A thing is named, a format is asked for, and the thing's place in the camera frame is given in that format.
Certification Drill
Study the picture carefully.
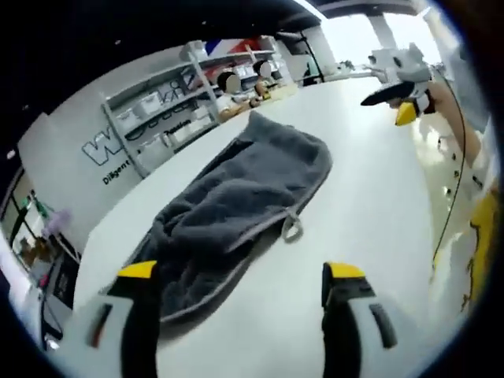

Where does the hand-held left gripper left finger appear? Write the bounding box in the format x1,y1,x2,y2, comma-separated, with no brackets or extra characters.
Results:
58,259,162,378

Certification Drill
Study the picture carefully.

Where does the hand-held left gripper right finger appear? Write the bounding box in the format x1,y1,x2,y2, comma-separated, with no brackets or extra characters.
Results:
321,261,434,378

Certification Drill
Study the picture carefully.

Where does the grey towel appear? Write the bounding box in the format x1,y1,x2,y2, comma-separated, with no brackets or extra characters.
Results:
132,109,334,326

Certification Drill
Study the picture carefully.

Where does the black monitor on stand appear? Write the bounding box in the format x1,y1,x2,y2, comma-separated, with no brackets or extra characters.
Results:
275,33,328,86

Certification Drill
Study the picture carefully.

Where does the white table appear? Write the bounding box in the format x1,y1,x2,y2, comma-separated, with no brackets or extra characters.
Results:
72,72,446,378

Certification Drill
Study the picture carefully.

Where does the green object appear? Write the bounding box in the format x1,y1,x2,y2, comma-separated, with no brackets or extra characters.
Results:
23,191,48,217

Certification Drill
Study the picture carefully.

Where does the white lettered partition panel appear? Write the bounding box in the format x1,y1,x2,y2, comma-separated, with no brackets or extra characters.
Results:
17,94,158,253

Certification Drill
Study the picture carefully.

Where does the grey metal storage shelf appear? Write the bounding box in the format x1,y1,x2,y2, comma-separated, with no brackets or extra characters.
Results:
102,37,284,178

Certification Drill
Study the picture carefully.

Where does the shelf with white boxes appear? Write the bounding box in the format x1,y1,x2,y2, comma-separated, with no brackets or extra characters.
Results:
116,50,276,158

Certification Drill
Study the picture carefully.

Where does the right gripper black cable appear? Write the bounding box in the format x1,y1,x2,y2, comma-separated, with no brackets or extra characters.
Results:
431,66,468,284

